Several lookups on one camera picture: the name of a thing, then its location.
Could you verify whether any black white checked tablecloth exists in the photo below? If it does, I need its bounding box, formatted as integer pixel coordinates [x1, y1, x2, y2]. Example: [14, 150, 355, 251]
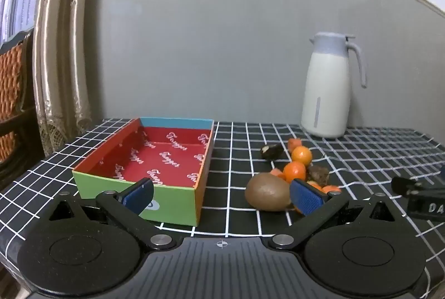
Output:
[0, 118, 445, 299]

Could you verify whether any wrinkled brown walnut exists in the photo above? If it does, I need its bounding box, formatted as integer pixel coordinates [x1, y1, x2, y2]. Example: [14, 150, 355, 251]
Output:
[308, 165, 330, 183]

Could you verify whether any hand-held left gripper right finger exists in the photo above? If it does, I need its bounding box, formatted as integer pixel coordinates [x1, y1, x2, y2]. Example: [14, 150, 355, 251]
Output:
[271, 178, 400, 251]

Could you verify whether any white grey thermos jug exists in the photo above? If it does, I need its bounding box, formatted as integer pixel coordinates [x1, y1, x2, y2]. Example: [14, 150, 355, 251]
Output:
[301, 31, 367, 139]

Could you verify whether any colourful cardboard box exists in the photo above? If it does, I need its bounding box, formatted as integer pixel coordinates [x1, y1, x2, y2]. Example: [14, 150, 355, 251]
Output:
[72, 117, 215, 227]

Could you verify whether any dark brown chestnut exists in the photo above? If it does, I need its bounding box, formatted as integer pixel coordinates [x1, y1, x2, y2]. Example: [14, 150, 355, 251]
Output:
[261, 144, 284, 160]

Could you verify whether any small orange mandarin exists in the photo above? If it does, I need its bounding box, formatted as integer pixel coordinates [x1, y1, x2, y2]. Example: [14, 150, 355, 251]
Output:
[291, 145, 313, 166]
[283, 161, 307, 182]

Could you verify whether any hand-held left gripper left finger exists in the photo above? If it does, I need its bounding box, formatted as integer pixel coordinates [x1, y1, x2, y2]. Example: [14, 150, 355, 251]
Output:
[47, 177, 178, 251]

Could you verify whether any brown kiwi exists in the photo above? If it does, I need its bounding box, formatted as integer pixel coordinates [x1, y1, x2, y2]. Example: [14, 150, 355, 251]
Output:
[244, 173, 293, 211]

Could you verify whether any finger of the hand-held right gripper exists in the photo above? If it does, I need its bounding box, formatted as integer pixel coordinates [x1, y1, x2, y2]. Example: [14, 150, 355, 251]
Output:
[391, 176, 425, 196]

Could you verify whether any beige satin curtain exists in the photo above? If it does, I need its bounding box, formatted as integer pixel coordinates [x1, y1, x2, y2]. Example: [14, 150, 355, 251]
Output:
[33, 0, 96, 157]

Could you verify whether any wooden wicker chair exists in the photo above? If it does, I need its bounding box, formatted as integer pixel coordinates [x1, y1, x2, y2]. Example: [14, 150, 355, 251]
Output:
[0, 29, 46, 188]

